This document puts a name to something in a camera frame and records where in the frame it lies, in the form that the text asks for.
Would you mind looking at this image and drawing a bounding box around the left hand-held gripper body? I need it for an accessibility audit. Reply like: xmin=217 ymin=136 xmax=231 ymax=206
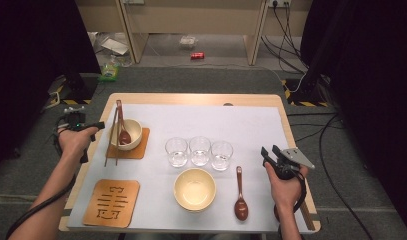
xmin=62 ymin=105 xmax=92 ymax=165

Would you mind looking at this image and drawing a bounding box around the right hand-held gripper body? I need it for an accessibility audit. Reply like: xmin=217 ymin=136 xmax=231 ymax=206
xmin=270 ymin=147 xmax=316 ymax=182

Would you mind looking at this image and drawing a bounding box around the cream bowl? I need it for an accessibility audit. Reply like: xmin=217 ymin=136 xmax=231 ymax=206
xmin=109 ymin=118 xmax=144 ymax=152
xmin=173 ymin=167 xmax=218 ymax=213

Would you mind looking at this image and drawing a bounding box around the carved wooden coaster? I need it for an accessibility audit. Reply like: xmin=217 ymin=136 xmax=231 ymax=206
xmin=82 ymin=179 xmax=141 ymax=229
xmin=105 ymin=127 xmax=151 ymax=160

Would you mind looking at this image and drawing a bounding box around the clear drinking glass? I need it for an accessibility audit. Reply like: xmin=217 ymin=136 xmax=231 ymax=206
xmin=189 ymin=135 xmax=212 ymax=167
xmin=210 ymin=140 xmax=234 ymax=172
xmin=164 ymin=137 xmax=189 ymax=168

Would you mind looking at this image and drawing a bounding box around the person's left hand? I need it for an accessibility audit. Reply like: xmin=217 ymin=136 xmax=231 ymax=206
xmin=57 ymin=126 xmax=100 ymax=162

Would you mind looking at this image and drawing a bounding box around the person's right hand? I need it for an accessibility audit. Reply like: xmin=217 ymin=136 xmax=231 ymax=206
xmin=263 ymin=161 xmax=309 ymax=218

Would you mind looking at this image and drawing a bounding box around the black stand base hazard tape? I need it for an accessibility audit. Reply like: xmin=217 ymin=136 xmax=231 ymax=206
xmin=47 ymin=71 xmax=99 ymax=106
xmin=280 ymin=78 xmax=330 ymax=108

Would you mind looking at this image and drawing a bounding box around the green packet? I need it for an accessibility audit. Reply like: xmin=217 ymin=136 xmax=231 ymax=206
xmin=98 ymin=63 xmax=120 ymax=83

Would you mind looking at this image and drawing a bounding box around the black curtain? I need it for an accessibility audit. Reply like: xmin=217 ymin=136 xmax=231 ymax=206
xmin=300 ymin=0 xmax=407 ymax=238
xmin=0 ymin=0 xmax=102 ymax=174

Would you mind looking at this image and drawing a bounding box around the white paper table mat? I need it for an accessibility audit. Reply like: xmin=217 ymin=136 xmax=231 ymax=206
xmin=66 ymin=103 xmax=307 ymax=234

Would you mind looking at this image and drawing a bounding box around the crumpled clear plastic bag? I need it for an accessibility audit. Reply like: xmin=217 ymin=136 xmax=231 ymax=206
xmin=89 ymin=31 xmax=135 ymax=68

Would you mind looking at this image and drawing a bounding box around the white plastic container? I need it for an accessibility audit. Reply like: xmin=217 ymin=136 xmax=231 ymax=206
xmin=179 ymin=35 xmax=198 ymax=48

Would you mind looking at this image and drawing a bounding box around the beige wooden desk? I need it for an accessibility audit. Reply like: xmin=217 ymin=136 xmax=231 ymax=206
xmin=75 ymin=0 xmax=314 ymax=67

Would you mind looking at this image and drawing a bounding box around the white cord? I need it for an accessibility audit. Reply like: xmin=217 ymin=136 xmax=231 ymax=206
xmin=43 ymin=91 xmax=61 ymax=110

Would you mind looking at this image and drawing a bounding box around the long black floor cable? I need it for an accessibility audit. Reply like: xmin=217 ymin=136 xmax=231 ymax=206
xmin=318 ymin=113 xmax=375 ymax=240

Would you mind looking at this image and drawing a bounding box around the right hand-held gripper cable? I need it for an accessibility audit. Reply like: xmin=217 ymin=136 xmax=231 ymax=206
xmin=277 ymin=171 xmax=308 ymax=240

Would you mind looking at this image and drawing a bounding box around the hand-held gripper cable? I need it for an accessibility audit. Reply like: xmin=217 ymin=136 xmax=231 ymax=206
xmin=4 ymin=113 xmax=78 ymax=240
xmin=277 ymin=171 xmax=308 ymax=240

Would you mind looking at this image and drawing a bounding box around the white cable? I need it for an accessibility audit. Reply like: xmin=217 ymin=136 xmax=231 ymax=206
xmin=267 ymin=66 xmax=308 ymax=94

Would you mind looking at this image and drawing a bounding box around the left hand-held gripper cable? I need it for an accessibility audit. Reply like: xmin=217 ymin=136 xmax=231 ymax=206
xmin=4 ymin=113 xmax=78 ymax=240

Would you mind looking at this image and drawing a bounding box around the black power cable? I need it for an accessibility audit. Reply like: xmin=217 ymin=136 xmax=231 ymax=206
xmin=284 ymin=2 xmax=309 ymax=69
xmin=260 ymin=2 xmax=307 ymax=74

